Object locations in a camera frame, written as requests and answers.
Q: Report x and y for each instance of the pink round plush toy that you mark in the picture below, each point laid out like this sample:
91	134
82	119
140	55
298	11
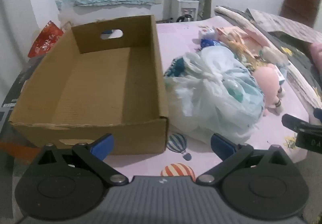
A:
266	75

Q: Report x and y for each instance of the white water dispenser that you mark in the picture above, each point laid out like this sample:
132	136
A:
185	9

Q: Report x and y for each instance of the brown cardboard box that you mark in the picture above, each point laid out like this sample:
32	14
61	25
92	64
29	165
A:
100	83

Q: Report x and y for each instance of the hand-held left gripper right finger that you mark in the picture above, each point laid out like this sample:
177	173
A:
221	144

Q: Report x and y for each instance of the pink pillow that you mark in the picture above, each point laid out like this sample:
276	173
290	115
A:
317	54

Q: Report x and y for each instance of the orange striped white towel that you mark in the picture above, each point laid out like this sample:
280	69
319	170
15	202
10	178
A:
241	46

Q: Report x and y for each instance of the pink flat packet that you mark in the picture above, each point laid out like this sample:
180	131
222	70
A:
234	33

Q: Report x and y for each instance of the large white plastic bag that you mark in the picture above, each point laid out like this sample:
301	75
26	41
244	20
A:
201	103

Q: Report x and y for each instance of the black kettle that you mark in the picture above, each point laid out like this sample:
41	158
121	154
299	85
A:
185	18

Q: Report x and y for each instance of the small white printed packet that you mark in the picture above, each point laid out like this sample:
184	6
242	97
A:
206	32

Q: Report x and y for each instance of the red printed bag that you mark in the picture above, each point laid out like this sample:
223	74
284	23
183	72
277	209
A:
45	40

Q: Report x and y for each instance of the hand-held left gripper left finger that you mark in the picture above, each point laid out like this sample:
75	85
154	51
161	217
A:
102	145

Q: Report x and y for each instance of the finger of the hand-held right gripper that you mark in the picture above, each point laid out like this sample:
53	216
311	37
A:
298	123

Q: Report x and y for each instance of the grey blanket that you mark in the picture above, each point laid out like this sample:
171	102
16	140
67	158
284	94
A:
289	35

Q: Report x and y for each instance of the pink balloon print bedsheet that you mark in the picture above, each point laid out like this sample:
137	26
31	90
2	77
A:
181	35

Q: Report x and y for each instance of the blue tissue packet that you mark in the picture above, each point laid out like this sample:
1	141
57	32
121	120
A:
207	43

